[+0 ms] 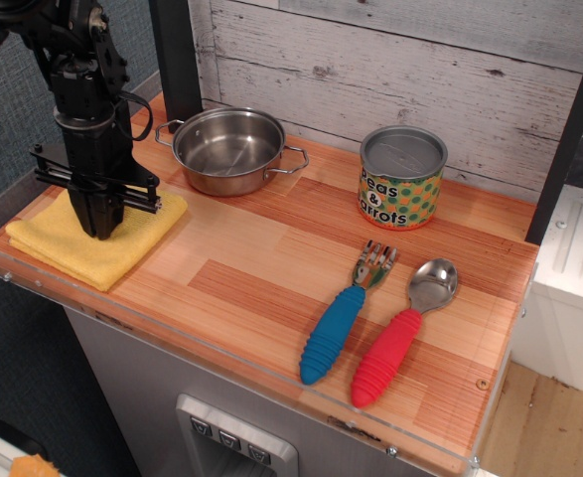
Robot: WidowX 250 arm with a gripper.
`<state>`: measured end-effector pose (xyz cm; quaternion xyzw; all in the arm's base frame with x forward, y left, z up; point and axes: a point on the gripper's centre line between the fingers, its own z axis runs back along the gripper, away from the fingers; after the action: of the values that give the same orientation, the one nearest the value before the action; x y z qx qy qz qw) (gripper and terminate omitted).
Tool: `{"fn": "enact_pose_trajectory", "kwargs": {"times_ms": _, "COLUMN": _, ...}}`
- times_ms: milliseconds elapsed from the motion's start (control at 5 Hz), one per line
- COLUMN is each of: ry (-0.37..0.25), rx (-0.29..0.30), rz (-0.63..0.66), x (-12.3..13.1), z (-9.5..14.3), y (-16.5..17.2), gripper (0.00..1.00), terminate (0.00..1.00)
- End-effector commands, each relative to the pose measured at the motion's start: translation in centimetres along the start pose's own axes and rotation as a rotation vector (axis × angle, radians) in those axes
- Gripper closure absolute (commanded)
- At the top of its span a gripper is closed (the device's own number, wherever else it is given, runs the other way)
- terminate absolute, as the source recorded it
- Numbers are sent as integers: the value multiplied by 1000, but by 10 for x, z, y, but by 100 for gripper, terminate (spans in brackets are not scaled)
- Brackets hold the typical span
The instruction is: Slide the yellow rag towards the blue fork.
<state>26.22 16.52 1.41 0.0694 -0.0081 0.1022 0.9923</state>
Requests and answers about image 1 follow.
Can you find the yellow towel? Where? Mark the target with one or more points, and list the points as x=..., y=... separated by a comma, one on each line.
x=55, y=237

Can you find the dark right frame post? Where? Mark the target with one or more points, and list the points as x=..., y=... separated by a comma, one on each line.
x=558, y=171

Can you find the blue handled fork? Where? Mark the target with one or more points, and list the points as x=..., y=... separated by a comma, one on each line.
x=327, y=340

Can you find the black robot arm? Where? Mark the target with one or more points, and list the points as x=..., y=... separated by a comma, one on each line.
x=75, y=53

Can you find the red handled spoon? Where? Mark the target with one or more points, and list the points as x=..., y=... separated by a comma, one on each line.
x=431, y=287

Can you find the grey toy fridge cabinet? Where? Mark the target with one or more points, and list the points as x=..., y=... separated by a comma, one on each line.
x=141, y=383

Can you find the black vertical post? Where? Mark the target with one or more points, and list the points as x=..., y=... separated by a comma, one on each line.
x=176, y=54

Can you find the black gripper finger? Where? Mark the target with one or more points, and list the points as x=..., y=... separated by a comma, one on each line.
x=107, y=210
x=81, y=206

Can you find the stainless steel pot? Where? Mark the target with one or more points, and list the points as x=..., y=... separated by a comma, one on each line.
x=231, y=151

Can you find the peas and carrots can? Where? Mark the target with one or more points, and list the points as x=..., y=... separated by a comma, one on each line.
x=401, y=174

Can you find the silver dispenser button panel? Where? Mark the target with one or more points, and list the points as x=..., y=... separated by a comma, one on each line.
x=220, y=444

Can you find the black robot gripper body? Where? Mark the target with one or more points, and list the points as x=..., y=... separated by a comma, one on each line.
x=97, y=155

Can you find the white cabinet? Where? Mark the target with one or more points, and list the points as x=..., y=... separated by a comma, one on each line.
x=548, y=334

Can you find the orange object at corner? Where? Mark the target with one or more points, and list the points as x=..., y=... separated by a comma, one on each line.
x=32, y=466

